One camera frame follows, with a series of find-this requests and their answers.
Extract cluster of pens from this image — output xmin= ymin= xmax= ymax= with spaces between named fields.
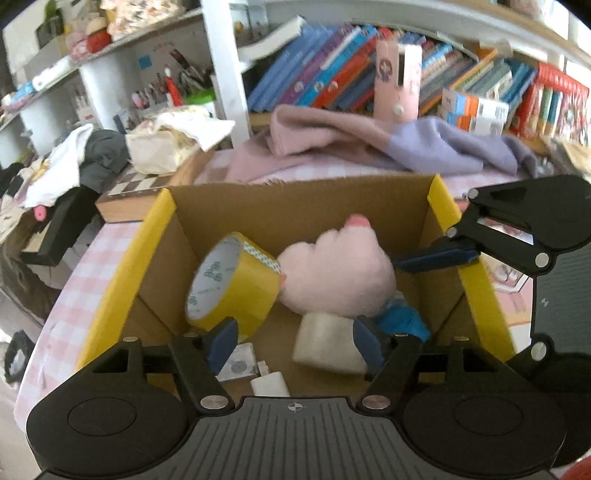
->
xmin=131 ymin=48 xmax=218 ymax=110

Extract grey garment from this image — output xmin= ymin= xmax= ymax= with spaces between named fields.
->
xmin=81 ymin=129 xmax=133 ymax=193

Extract orange blue carton box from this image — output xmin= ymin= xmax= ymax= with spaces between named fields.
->
xmin=445 ymin=114 xmax=505 ymax=137
xmin=441 ymin=88 xmax=509 ymax=121

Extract black bag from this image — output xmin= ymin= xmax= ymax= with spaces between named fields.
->
xmin=23 ymin=185 xmax=100 ymax=267

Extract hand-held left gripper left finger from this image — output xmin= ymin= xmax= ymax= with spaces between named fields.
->
xmin=92 ymin=318 xmax=240 ymax=414

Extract white garment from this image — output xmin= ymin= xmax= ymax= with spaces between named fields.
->
xmin=23 ymin=124 xmax=96 ymax=208

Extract blue plastic packet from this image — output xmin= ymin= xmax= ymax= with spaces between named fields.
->
xmin=372 ymin=302 xmax=432 ymax=344

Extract red book set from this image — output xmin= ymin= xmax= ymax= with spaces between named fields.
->
xmin=508 ymin=62 xmax=591 ymax=139

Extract small white packet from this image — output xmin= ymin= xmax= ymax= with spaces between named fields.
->
xmin=216 ymin=343 xmax=258 ymax=383

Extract white charger plug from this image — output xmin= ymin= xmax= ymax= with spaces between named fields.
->
xmin=250 ymin=360 xmax=291 ymax=398

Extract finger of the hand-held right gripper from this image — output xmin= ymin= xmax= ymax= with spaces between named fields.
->
xmin=394 ymin=178 xmax=557 ymax=278
xmin=529 ymin=333 xmax=556 ymax=370

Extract pink pen holder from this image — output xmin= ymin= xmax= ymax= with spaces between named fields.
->
xmin=373 ymin=39 xmax=423 ymax=123

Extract red plush toy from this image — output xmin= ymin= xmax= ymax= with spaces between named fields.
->
xmin=85 ymin=30 xmax=113 ymax=54

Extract floral pink doll decoration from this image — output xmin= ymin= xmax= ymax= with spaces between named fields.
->
xmin=99 ymin=0 xmax=185 ymax=40

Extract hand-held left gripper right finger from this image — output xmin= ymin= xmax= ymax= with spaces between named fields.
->
xmin=352 ymin=315 xmax=504 ymax=413

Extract row of colourful books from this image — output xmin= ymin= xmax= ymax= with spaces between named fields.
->
xmin=247 ymin=23 xmax=539 ymax=116

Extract white flat book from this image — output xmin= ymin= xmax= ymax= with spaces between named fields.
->
xmin=238 ymin=16 xmax=308 ymax=61

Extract yellow tape roll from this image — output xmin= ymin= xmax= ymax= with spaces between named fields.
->
xmin=185 ymin=232 xmax=282 ymax=343

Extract dark brown garment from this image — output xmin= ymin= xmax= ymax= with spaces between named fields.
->
xmin=0 ymin=222 xmax=65 ymax=320

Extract white side shelf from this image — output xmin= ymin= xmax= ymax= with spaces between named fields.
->
xmin=0 ymin=9 xmax=222 ymax=158

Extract white bookshelf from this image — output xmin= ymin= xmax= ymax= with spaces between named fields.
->
xmin=201 ymin=0 xmax=591 ymax=148

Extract cream rectangular block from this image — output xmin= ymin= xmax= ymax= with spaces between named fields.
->
xmin=292 ymin=311 xmax=370 ymax=376

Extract lavender cloth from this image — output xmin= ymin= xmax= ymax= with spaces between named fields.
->
xmin=226 ymin=104 xmax=541 ymax=184

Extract wooden chess board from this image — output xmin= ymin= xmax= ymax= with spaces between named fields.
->
xmin=95 ymin=150 xmax=218 ymax=225

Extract cream cloth bag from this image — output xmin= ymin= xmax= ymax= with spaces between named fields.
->
xmin=126 ymin=105 xmax=236 ymax=174

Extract yellow cardboard box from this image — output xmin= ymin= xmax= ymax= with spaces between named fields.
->
xmin=76 ymin=173 xmax=515 ymax=398

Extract pink plush toy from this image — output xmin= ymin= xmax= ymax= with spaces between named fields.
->
xmin=276 ymin=215 xmax=398 ymax=319

